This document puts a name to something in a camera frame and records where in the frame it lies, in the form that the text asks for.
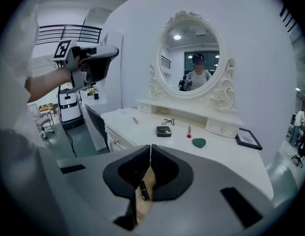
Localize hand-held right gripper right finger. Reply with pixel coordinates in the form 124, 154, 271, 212
140, 144, 275, 236

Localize black picture frame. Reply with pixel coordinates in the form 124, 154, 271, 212
235, 128, 263, 151

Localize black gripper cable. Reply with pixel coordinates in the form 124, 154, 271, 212
57, 85, 77, 158

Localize person's grey top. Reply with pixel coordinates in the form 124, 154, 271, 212
0, 0, 69, 236

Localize black office chair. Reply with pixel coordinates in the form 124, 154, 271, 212
291, 136, 305, 168

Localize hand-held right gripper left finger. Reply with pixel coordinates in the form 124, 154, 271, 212
57, 144, 152, 231

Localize potted flowers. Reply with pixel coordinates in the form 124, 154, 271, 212
86, 87, 99, 101

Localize oval white-framed mirror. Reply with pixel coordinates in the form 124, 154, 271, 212
147, 9, 238, 113

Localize black metal railing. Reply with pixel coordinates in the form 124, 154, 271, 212
38, 25, 103, 45

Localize black square compact case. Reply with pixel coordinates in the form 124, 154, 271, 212
155, 125, 173, 138

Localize black tube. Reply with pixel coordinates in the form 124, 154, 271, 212
139, 180, 151, 202

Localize person's left forearm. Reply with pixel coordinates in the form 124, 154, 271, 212
24, 66, 72, 103

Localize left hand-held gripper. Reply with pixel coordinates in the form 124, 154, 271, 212
53, 39, 120, 93

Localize white mobile robot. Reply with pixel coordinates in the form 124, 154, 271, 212
58, 84, 84, 129

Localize white ornate vanity table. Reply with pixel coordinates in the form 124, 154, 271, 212
100, 98, 275, 201

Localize white chair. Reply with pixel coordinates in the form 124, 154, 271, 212
28, 103, 55, 139

